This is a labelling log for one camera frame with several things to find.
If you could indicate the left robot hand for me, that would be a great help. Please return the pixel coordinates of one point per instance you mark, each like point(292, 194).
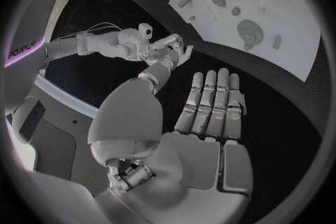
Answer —
point(189, 165)

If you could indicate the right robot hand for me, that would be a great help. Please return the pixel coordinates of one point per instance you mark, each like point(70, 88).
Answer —
point(170, 49)

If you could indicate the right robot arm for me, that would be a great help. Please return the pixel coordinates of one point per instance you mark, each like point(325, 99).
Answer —
point(105, 43)

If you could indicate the small grey peg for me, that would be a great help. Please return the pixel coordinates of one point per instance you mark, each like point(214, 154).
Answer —
point(192, 18)

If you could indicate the grey short cylinder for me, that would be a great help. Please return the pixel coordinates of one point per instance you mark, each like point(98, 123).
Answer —
point(184, 1)

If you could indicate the grey block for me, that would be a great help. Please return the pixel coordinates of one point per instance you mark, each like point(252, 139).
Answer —
point(219, 1)

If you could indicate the grey round plug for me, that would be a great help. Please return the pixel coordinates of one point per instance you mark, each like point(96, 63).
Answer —
point(235, 11)

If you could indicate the grey gear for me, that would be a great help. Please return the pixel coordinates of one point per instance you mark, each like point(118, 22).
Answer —
point(249, 30)

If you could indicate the grey long cylinder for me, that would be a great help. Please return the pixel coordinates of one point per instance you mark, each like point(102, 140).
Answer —
point(277, 41)

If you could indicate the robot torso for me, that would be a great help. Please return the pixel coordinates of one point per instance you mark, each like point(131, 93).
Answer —
point(52, 144)

